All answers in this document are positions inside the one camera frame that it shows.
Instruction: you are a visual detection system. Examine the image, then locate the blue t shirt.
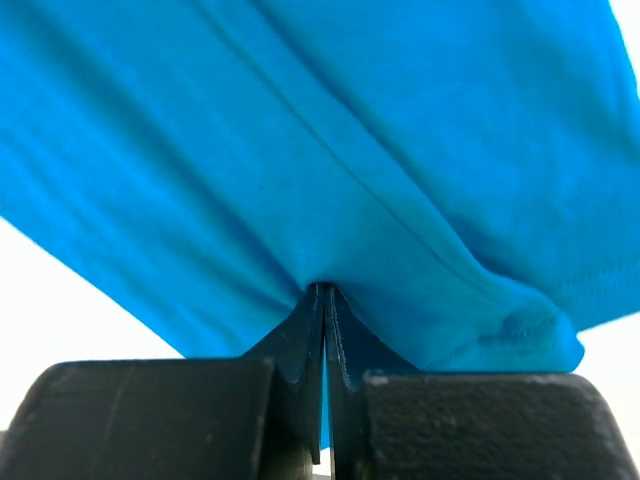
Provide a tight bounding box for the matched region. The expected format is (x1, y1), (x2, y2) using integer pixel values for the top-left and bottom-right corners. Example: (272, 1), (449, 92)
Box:
(1, 1), (639, 372)

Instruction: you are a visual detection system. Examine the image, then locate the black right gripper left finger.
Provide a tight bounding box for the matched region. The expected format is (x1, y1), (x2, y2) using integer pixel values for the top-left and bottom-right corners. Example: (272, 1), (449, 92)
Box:
(1, 285), (324, 480)

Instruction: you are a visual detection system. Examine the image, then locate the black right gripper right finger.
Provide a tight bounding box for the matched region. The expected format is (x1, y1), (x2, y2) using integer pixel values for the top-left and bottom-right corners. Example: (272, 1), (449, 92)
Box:
(324, 286), (639, 480)

